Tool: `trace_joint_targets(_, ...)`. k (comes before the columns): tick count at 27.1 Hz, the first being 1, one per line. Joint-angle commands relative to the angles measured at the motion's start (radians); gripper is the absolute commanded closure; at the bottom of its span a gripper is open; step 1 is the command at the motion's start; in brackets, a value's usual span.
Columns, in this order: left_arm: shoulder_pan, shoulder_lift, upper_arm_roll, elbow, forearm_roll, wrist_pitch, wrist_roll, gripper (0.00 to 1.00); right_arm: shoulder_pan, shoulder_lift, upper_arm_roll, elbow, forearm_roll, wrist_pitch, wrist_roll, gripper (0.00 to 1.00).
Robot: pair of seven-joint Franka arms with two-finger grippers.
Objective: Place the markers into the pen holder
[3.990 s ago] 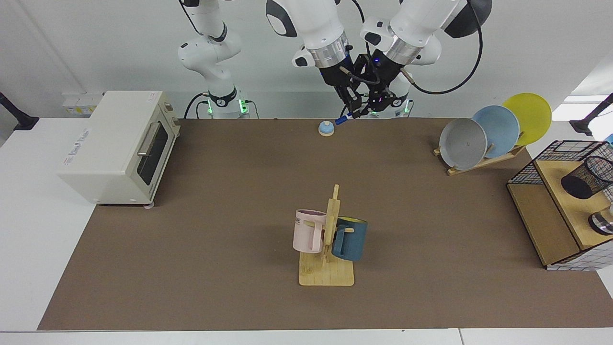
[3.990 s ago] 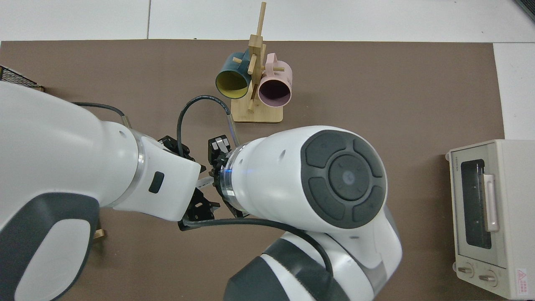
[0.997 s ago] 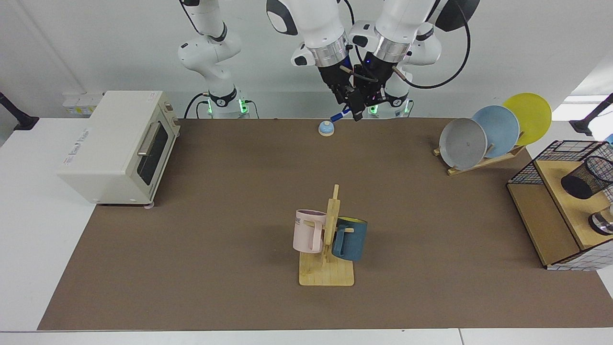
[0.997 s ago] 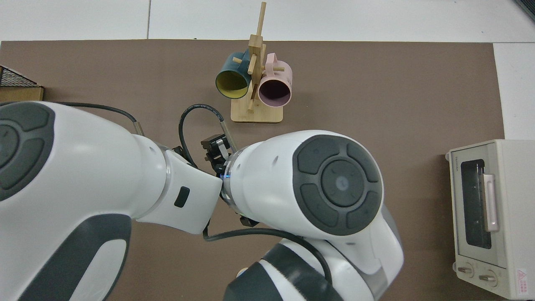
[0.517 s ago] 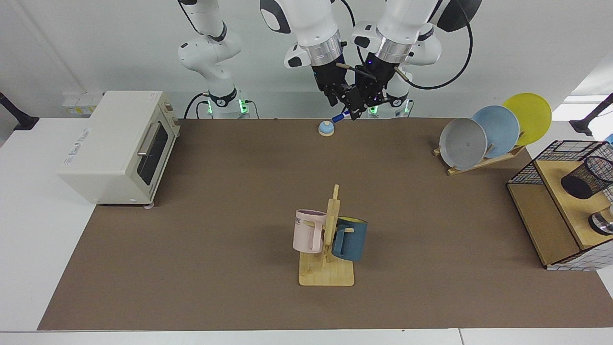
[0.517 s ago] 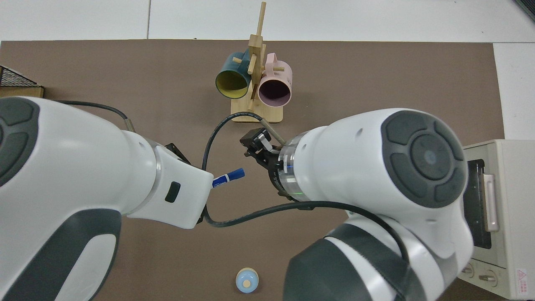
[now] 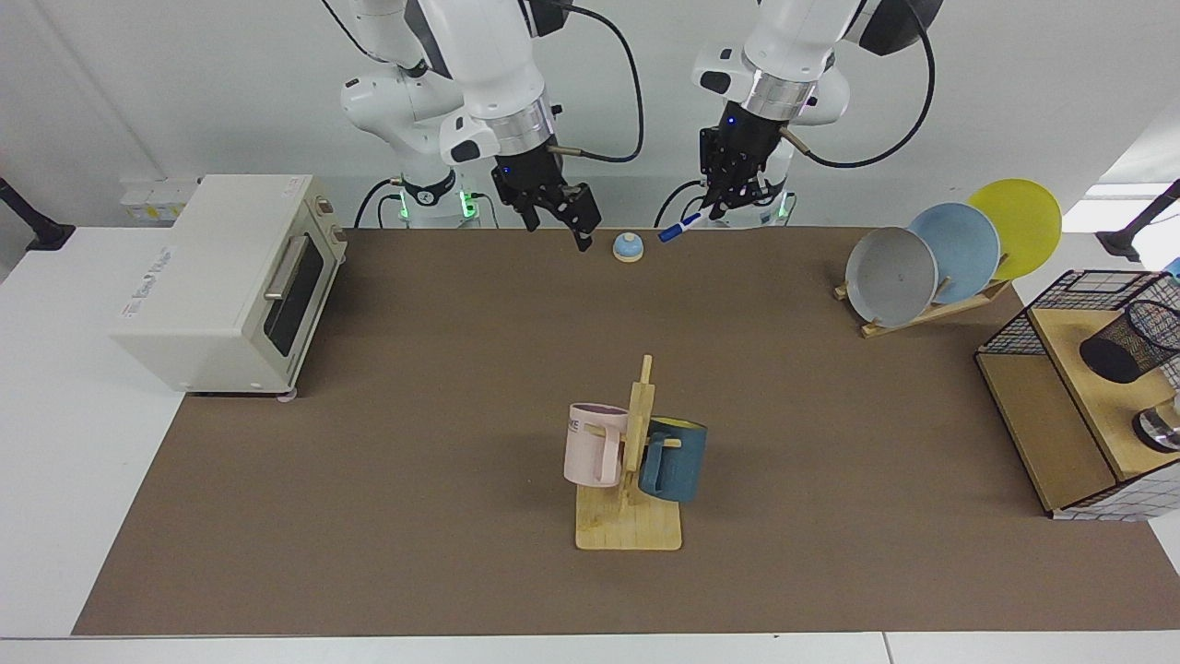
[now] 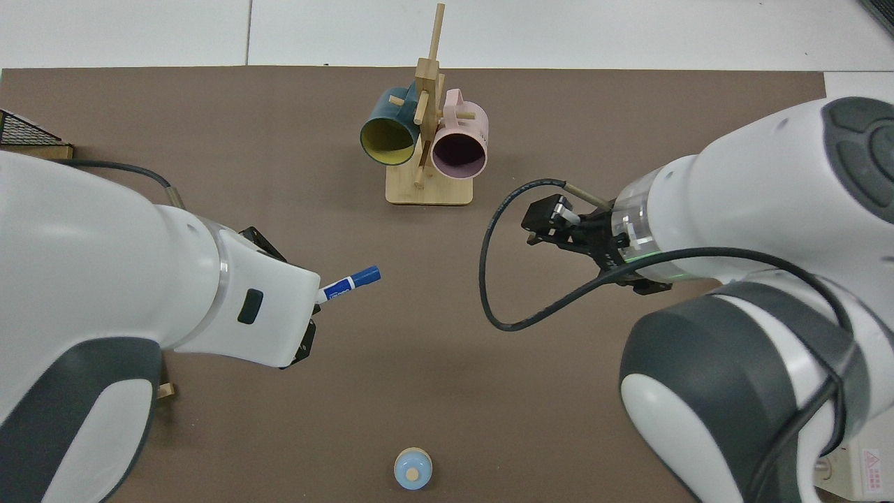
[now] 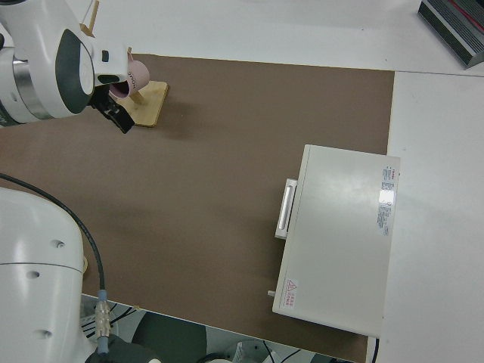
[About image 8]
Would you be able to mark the blue and white marker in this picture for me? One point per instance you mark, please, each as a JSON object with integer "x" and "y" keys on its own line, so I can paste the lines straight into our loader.
{"x": 356, "y": 279}

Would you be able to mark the wooden cup stand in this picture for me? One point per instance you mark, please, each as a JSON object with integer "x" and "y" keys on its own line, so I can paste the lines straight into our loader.
{"x": 429, "y": 192}

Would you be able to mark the brown table cloth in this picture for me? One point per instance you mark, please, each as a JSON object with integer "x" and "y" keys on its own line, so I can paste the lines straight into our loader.
{"x": 419, "y": 363}

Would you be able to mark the pink cup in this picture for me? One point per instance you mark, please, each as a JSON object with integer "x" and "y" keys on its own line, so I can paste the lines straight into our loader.
{"x": 468, "y": 122}

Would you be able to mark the wooden plate rack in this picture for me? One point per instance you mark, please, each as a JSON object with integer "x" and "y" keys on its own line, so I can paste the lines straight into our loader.
{"x": 165, "y": 391}

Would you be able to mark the small blue round bell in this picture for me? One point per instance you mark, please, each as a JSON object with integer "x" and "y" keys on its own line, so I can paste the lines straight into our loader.
{"x": 413, "y": 469}

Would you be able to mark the teal cup yellow inside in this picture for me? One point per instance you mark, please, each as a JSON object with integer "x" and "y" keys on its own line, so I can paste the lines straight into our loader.
{"x": 384, "y": 112}

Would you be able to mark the pale toaster oven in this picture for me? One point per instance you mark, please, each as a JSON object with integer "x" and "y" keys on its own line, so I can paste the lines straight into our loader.
{"x": 873, "y": 464}

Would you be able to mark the dark grey flat object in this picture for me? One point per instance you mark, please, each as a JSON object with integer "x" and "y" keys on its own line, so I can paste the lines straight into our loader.
{"x": 881, "y": 12}

